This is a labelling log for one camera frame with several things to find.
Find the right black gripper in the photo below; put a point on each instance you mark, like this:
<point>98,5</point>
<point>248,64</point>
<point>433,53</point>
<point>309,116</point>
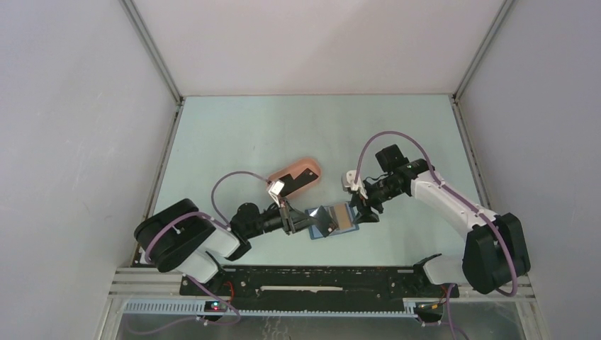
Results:
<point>365,214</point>

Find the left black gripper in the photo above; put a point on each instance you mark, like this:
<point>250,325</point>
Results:
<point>298,219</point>

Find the blue card holder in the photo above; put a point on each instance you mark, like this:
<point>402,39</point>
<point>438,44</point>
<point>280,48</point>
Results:
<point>352,211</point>

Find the gold credit card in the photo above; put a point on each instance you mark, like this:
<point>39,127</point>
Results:
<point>340,213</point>

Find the pink oval tray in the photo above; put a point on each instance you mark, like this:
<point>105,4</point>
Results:
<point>294,169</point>

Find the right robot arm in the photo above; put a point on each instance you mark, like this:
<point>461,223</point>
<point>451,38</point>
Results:
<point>495,251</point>

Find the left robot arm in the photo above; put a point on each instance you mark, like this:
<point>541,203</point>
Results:
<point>182,238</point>

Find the right controller board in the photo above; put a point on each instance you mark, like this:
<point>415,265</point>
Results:
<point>433,308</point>

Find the controller board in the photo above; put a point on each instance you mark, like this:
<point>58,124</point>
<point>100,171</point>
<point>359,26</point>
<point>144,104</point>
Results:
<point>215,306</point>
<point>433,308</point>

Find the left controller board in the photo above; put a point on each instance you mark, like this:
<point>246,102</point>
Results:
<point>215,306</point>

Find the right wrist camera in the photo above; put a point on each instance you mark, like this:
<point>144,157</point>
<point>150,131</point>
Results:
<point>352,183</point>

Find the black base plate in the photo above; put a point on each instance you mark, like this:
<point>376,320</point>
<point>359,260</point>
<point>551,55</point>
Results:
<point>325,288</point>

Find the aluminium front rail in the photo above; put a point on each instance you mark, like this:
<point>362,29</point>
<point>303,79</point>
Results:
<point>150,283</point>

